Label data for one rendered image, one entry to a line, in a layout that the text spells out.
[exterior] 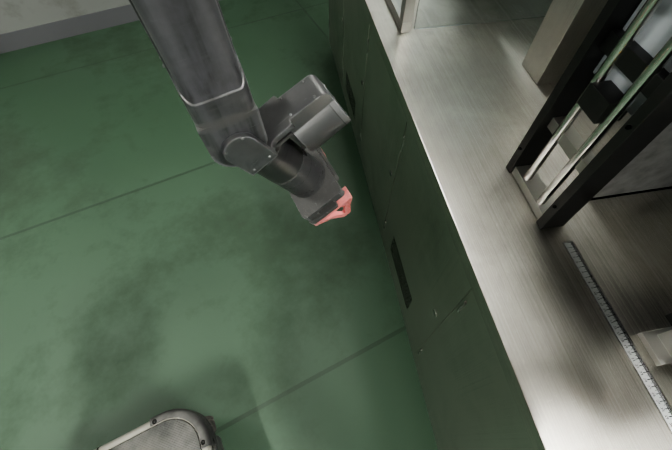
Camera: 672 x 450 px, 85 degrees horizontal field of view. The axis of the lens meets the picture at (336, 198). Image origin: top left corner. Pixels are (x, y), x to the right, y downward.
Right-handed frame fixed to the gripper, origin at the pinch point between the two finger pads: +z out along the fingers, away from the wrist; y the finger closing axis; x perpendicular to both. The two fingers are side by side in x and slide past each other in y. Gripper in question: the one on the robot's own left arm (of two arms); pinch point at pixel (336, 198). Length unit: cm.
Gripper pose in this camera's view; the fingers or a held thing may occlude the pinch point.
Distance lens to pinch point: 57.8
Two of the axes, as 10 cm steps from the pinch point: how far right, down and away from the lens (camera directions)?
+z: 4.4, 3.0, 8.5
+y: -4.5, -7.4, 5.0
